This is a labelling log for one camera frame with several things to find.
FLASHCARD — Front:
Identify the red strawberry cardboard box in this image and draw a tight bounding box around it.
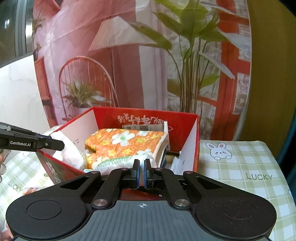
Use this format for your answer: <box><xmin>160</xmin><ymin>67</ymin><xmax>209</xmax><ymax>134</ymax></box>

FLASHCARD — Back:
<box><xmin>36</xmin><ymin>106</ymin><xmax>201</xmax><ymax>201</ymax></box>

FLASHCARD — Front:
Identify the pink room scene backdrop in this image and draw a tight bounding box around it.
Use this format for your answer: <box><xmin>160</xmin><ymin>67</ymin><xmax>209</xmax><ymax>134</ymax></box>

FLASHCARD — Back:
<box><xmin>32</xmin><ymin>1</ymin><xmax>251</xmax><ymax>141</ymax></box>

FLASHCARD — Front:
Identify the orange floral oven mitt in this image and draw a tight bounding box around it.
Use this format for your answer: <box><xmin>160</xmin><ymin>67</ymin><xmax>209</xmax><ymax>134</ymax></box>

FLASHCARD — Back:
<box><xmin>85</xmin><ymin>128</ymin><xmax>169</xmax><ymax>174</ymax></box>

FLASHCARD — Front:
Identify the green plaid tablecloth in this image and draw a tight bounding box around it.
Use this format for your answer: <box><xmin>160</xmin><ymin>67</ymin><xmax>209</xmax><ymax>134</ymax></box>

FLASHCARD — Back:
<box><xmin>1</xmin><ymin>140</ymin><xmax>295</xmax><ymax>240</ymax></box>

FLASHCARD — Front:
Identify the white plastic bag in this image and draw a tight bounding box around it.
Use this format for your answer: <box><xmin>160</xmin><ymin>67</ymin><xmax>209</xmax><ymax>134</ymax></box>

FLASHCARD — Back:
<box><xmin>50</xmin><ymin>131</ymin><xmax>86</xmax><ymax>171</ymax></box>

